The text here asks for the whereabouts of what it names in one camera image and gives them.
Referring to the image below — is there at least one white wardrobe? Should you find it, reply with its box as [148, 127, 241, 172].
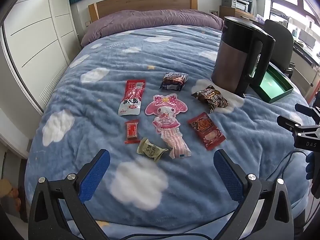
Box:
[0, 0, 83, 117]

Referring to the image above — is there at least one black cable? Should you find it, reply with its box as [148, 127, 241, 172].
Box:
[274, 150, 316, 230]

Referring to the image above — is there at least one wooden headboard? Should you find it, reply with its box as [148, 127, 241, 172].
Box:
[88, 0, 198, 23]

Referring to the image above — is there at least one person's right hand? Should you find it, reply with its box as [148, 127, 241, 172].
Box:
[305, 152, 317, 181]

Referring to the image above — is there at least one pale green candy packet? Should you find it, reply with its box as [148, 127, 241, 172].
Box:
[136, 137, 170, 162]

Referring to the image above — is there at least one red square snack packet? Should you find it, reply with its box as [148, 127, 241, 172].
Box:
[187, 112, 226, 151]

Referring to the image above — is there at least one red white sausage packet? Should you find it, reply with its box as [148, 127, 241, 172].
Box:
[117, 79, 146, 117]

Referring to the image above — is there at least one wooden nightstand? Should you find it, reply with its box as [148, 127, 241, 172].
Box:
[219, 5, 258, 20]

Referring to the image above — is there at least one small red candy packet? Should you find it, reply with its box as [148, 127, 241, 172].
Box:
[124, 119, 142, 144]

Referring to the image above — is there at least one purple pillow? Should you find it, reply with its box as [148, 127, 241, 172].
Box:
[80, 9, 224, 47]

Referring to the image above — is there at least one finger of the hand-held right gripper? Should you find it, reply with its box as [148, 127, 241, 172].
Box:
[294, 103, 320, 117]
[277, 115, 307, 133]

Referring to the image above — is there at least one grey chair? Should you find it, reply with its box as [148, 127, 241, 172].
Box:
[264, 19, 295, 78]

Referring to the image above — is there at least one blue cloud blanket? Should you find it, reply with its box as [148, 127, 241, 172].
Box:
[24, 25, 313, 240]

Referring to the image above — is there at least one brown snack packet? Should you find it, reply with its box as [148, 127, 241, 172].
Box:
[191, 85, 229, 114]

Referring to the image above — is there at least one green tray box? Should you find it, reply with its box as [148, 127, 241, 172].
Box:
[250, 62, 294, 104]

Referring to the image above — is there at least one tan plush toy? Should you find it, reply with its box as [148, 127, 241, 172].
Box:
[0, 179, 22, 207]

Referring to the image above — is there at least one pink character candy packet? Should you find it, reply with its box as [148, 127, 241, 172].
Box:
[145, 94, 192, 160]

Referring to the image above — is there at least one desk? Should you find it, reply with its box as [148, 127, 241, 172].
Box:
[270, 7, 320, 100]

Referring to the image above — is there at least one dark cake packet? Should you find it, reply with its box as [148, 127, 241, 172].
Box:
[159, 72, 189, 91]

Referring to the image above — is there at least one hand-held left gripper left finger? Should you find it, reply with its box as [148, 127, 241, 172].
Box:
[28, 149, 111, 240]

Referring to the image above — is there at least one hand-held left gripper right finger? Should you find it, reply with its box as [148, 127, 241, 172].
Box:
[213, 149, 294, 240]

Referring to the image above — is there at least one white printer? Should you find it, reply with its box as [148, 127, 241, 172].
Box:
[221, 0, 253, 12]

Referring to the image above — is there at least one brown black electric kettle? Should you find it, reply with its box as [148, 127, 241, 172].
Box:
[211, 16, 276, 98]

